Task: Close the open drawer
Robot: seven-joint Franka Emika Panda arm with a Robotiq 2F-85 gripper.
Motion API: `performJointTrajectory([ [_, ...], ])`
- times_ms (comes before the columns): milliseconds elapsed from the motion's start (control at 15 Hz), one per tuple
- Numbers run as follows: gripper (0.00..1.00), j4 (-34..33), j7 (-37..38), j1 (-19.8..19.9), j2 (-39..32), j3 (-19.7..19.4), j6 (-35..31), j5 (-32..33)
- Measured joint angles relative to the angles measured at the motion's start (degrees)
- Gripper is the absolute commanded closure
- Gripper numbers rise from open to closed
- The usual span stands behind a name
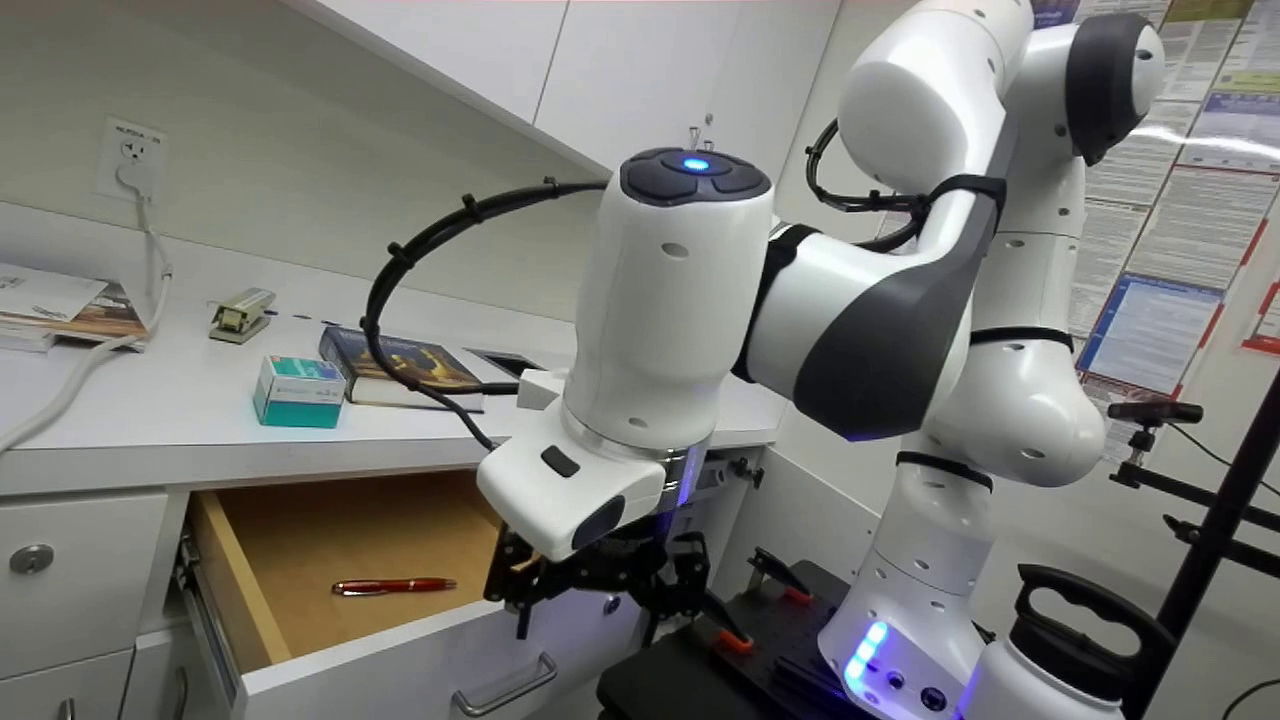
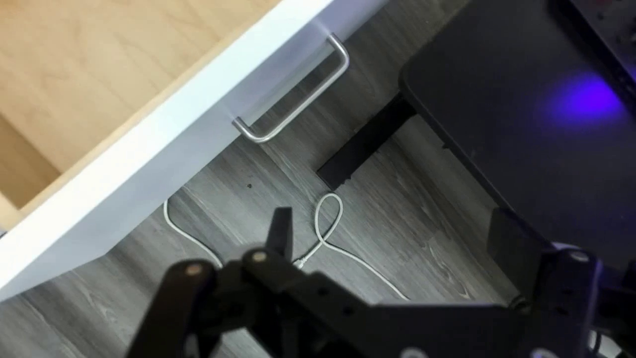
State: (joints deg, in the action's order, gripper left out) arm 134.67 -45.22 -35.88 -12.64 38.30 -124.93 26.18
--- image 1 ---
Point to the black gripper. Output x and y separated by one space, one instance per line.
607 571

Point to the wooden drawer white front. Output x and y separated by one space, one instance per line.
347 534

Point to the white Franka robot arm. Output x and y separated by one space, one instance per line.
664 306

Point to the closed white drawer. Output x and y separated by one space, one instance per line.
94 572

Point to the round silver drawer knob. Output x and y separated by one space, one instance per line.
34 559

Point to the red pen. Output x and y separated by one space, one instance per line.
393 584

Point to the dark hardcover book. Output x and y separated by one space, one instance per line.
403 361

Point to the teal white small box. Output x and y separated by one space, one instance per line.
303 392

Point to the green stapler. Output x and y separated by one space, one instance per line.
243 319

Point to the white upper cabinet door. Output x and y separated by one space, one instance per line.
785 83
640 67
440 45

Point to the stack of papers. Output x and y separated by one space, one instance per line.
63 306

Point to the black tripod stand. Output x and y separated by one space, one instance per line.
1222 522

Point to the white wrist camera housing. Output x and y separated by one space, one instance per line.
547 482

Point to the blue bordered wall poster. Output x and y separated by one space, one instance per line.
1145 335

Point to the white wall outlet with plug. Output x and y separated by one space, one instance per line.
130 162

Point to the red bordered wall poster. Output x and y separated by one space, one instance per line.
1264 301

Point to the white text wall poster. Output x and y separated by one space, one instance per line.
1185 144

